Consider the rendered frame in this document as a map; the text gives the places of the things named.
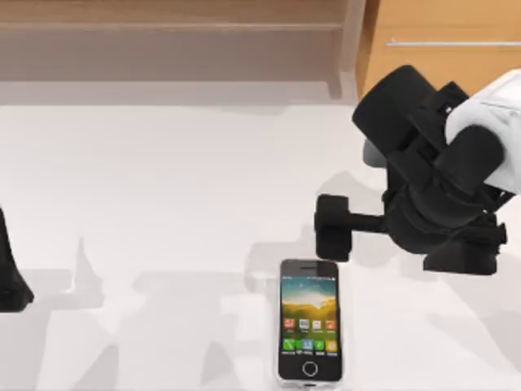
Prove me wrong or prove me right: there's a black smartphone with lit screen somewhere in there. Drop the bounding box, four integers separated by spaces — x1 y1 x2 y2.
277 257 344 388

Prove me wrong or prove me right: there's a wooden cupboard door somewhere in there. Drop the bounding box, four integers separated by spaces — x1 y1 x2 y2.
357 0 521 99

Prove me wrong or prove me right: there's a long metal handle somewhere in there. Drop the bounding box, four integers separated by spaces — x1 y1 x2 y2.
385 37 521 47

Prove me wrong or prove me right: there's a wooden open shelf unit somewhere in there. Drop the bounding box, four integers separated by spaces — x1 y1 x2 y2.
0 0 367 99

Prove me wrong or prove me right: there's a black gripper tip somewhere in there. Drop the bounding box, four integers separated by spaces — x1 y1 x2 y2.
0 208 35 314

